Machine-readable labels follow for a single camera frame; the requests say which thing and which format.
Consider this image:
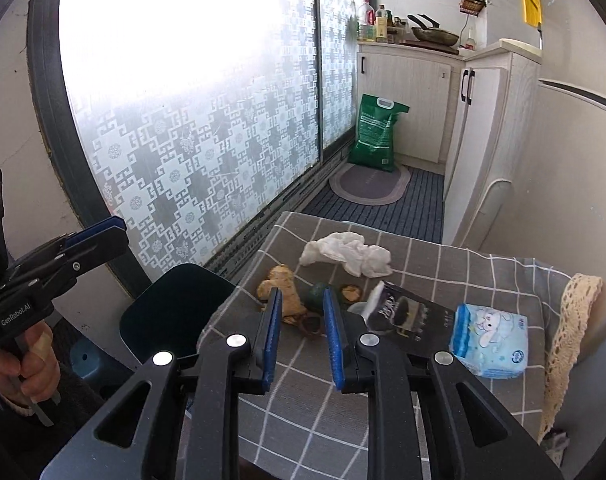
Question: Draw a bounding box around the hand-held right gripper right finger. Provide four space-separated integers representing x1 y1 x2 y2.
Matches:
323 287 564 480

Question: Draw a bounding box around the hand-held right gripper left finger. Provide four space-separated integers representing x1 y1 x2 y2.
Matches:
40 287 284 480

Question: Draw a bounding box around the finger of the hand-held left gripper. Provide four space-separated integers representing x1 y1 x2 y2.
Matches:
13 216 127 273
0 226 130 307

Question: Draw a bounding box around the white tissue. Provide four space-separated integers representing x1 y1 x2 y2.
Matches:
299 232 393 278

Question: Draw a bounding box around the dark teal trash bin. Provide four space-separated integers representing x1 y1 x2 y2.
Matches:
119 262 239 376

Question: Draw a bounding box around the person's left hand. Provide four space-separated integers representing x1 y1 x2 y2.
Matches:
0 317 62 413

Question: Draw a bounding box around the dark brown fruit peel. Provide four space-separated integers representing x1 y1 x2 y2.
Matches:
295 312 329 341

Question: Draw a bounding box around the dark green avocado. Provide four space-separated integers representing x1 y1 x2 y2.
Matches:
303 281 334 313

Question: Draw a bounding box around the ginger root piece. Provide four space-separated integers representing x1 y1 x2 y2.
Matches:
256 265 306 318

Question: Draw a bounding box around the black coffee packet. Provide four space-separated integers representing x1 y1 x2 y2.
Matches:
360 280 456 356

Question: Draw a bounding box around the grey checkered tablecloth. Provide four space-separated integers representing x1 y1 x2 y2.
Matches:
180 211 576 480

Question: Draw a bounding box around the wide patterned glass door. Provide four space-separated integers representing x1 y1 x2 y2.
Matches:
28 0 324 301

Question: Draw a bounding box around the blue tissue pack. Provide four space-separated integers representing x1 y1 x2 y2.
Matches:
448 302 530 380

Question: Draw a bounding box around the dark striped floor mat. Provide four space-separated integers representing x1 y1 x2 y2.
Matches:
300 167 446 246

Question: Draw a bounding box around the grey oval door mat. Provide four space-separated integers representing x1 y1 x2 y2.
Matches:
329 162 411 206

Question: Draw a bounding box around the white plastic chair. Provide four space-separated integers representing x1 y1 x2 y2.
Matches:
476 177 514 253

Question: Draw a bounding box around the green rice bag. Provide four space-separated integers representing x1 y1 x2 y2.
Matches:
347 92 411 168

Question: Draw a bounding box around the cream lace cloth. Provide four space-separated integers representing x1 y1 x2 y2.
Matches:
538 273 604 443

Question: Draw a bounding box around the white double-door cabinet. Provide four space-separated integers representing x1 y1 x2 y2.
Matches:
442 39 543 248

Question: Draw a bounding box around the narrow patterned glass door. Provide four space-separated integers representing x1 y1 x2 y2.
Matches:
315 0 366 153

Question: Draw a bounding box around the wooden cutting board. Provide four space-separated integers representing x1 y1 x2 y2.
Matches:
403 40 460 56

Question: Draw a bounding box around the large red-capped oil bottle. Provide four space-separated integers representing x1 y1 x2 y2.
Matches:
357 0 376 42

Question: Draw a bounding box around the metal frying pan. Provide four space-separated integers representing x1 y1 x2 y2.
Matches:
407 14 460 46

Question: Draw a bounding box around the yellow wall hanger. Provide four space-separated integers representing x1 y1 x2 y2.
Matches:
518 0 543 28

